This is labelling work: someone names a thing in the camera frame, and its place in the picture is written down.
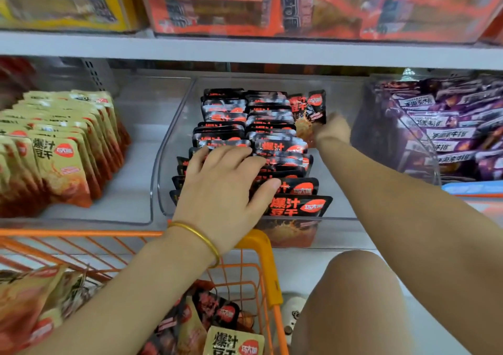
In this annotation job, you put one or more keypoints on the person's right leg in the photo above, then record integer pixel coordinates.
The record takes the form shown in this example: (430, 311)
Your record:
(354, 311)

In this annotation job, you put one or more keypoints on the person's right white sandal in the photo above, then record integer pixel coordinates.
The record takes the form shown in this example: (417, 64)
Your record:
(292, 315)

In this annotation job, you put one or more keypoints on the orange shopping cart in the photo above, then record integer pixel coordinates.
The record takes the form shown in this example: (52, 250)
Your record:
(267, 264)

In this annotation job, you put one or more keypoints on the orange blue shelf price tag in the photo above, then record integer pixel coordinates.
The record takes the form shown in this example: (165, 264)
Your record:
(475, 188)

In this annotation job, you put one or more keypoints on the pile of red tan packets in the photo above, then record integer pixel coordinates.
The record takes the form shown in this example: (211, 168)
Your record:
(12, 76)

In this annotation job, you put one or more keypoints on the person's right hand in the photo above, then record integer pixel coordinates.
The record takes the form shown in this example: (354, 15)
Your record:
(334, 129)

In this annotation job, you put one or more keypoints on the pile of purple packets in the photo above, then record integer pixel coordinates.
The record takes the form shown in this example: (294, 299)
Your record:
(448, 123)

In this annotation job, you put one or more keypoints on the stack of orange trimmed packets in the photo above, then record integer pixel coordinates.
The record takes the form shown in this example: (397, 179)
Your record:
(354, 13)

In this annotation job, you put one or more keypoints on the black flame print snack packet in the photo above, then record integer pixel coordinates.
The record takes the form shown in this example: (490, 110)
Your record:
(303, 103)

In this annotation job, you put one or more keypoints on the stack of yellow trimmed packets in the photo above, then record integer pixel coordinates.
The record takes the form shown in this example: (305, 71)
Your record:
(63, 5)

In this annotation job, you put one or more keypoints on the person's right forearm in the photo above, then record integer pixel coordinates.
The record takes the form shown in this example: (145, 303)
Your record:
(424, 225)

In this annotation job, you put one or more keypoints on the person's left hand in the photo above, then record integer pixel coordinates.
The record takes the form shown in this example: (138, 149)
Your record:
(224, 198)

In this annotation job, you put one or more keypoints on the pile of black orange snacks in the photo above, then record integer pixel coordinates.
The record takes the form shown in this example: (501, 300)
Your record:
(228, 343)

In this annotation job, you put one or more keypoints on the person's left forearm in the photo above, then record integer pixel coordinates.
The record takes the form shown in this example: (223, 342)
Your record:
(126, 311)

